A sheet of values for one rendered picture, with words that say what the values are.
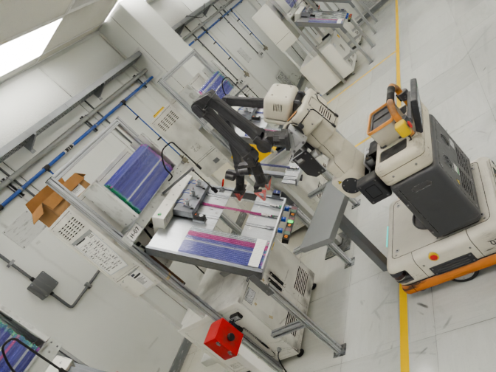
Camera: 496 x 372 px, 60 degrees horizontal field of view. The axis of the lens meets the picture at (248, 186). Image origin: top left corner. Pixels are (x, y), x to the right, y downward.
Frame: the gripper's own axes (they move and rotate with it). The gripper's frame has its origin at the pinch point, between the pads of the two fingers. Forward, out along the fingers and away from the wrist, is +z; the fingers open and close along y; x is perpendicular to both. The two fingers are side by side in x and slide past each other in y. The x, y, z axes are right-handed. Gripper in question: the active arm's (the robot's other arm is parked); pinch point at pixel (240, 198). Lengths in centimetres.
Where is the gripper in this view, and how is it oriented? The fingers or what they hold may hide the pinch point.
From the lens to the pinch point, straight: 290.2
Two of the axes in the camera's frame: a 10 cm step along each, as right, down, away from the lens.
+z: -0.2, 8.1, 5.8
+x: 9.6, 1.8, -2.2
